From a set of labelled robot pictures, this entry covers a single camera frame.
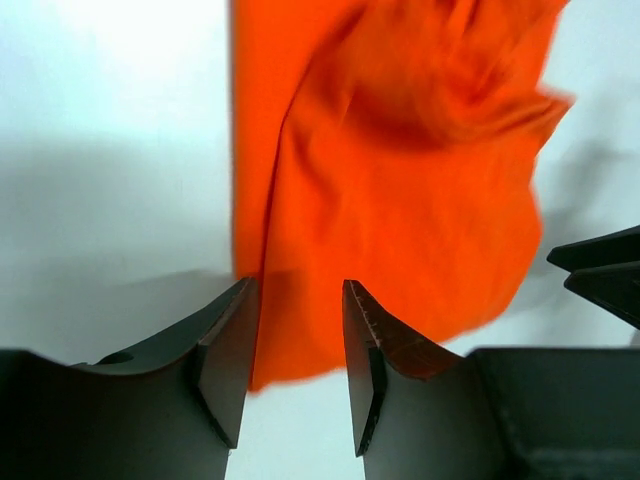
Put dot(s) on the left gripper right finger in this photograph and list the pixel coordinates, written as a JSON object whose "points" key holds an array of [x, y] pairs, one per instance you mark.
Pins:
{"points": [[420, 411]]}

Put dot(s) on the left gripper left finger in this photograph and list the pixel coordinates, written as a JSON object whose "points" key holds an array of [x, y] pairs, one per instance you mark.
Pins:
{"points": [[168, 407]]}

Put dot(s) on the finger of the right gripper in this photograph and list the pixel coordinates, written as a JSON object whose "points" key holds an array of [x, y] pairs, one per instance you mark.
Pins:
{"points": [[604, 271]]}

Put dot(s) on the orange t shirt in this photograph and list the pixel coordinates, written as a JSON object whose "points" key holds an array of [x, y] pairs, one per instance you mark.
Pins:
{"points": [[389, 142]]}

